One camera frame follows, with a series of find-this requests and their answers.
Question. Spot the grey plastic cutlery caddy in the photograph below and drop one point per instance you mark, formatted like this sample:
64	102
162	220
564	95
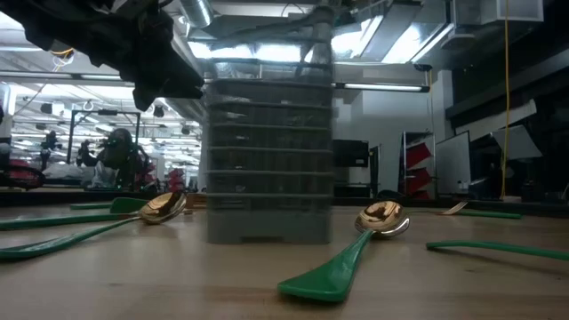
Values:
266	222

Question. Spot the background black robot arm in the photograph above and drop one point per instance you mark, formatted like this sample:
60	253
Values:
49	142
117	151

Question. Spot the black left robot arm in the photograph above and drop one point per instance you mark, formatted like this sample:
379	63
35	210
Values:
53	22

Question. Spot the white plastic bag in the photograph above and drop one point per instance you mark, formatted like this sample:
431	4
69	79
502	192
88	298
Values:
102	175

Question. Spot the red round object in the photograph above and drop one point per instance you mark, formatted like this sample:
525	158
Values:
22	178

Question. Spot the long ceiling light fixture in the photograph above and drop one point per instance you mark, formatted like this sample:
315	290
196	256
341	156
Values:
382	87

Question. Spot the red and white shelf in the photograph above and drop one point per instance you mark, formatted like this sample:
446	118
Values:
418	155

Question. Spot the white whiteboard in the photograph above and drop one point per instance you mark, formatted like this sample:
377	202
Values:
453	164

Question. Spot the white ceiling air unit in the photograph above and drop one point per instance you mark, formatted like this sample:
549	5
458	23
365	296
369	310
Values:
498	11

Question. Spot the angled white panel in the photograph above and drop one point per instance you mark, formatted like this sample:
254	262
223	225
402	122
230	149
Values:
518	144

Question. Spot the silver ventilation duct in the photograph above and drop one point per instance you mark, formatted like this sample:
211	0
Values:
195	11

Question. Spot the background black metal frame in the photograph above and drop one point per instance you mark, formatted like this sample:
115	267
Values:
69	138

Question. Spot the black wall monitor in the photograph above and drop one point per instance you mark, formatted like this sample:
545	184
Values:
351	153

